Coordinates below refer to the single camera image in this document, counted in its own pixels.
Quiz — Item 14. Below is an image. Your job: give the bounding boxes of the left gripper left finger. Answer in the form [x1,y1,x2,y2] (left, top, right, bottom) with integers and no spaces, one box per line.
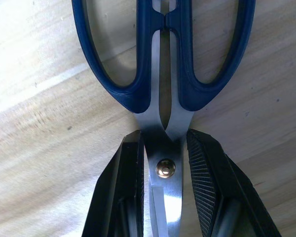
[80,129,146,237]

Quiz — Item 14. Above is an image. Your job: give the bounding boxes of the dark blue handled scissors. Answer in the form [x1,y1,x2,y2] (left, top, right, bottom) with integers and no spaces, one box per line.
[71,0,257,237]

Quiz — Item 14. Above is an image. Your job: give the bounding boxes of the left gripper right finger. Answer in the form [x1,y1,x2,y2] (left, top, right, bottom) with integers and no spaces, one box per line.
[185,128,283,237]

